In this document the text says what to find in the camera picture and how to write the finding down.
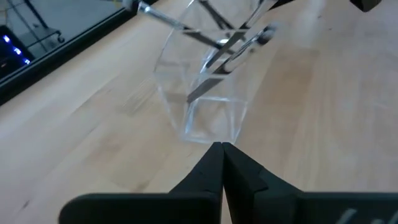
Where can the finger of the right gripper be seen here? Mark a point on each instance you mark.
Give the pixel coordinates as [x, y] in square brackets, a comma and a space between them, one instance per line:
[366, 4]

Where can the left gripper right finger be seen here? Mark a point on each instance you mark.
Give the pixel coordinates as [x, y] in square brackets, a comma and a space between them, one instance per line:
[264, 205]

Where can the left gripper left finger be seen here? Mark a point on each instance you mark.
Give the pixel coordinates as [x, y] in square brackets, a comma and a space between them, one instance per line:
[186, 205]

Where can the clear acrylic three-compartment organizer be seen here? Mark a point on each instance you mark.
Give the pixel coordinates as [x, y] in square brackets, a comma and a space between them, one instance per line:
[211, 121]

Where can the grey wheeled cart base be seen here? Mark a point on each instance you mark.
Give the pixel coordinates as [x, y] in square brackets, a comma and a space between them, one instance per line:
[40, 35]

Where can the black aluminium table frame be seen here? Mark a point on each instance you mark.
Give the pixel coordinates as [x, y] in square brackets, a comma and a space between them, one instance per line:
[62, 53]

